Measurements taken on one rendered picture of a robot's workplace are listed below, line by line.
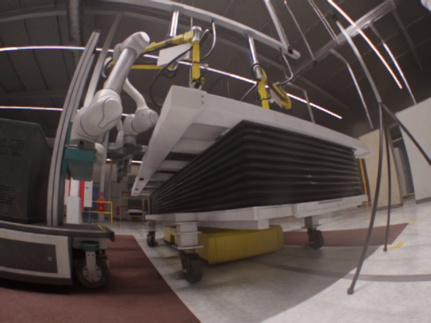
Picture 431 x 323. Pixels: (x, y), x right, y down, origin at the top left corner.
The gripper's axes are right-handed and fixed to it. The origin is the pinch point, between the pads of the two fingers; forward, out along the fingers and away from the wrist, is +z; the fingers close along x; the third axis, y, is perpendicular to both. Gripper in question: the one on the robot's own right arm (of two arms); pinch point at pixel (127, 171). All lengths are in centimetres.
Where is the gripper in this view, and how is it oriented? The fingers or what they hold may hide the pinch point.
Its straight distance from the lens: 127.1
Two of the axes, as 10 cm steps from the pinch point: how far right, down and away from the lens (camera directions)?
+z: 0.5, 9.6, -2.6
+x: 5.9, -2.4, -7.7
